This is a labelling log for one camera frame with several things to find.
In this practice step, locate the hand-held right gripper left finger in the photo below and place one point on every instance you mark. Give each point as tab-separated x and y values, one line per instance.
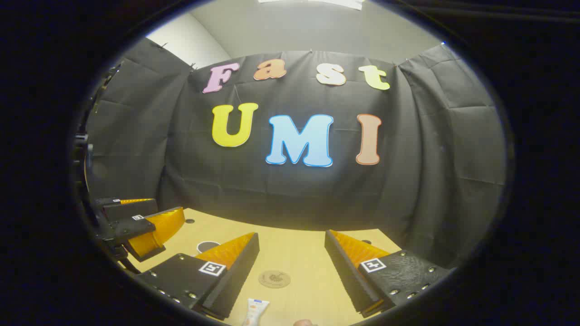
235	280

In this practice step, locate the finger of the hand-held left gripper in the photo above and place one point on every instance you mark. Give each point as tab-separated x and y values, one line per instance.
156	231
131	209

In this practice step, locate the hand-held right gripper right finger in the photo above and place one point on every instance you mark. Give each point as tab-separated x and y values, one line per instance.
346	276

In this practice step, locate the white toothpaste tube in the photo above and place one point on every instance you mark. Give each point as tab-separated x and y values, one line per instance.
255	312

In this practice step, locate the round brown coaster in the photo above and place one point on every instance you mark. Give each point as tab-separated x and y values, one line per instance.
274	279

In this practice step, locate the light wooden desktop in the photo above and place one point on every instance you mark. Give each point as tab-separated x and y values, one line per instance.
299	253

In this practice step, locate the black backdrop cloth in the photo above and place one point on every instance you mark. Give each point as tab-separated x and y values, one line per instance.
272	190

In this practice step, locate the white ceiling light panel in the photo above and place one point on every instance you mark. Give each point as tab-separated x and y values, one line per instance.
317	2

